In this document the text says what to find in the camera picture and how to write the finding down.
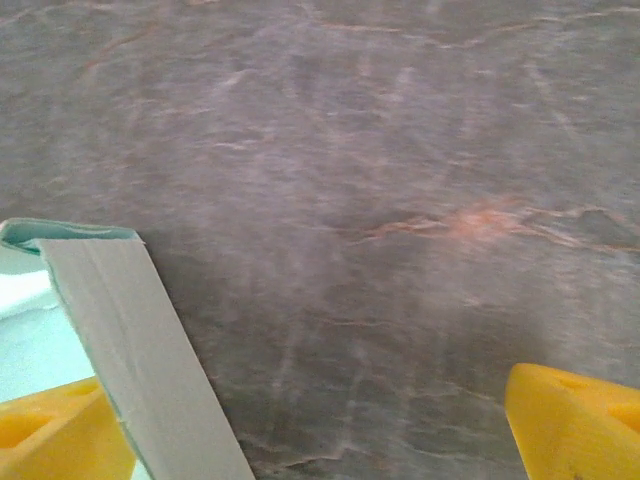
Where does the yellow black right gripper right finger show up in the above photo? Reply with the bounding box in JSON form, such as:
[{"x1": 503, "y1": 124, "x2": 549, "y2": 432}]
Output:
[{"x1": 503, "y1": 362, "x2": 640, "y2": 480}]

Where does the light blue paper box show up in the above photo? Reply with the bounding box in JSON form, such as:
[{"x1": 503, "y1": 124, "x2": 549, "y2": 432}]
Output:
[{"x1": 0, "y1": 217, "x2": 257, "y2": 480}]

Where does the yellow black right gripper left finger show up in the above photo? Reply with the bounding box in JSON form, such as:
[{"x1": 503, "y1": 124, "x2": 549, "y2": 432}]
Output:
[{"x1": 0, "y1": 376, "x2": 137, "y2": 480}]

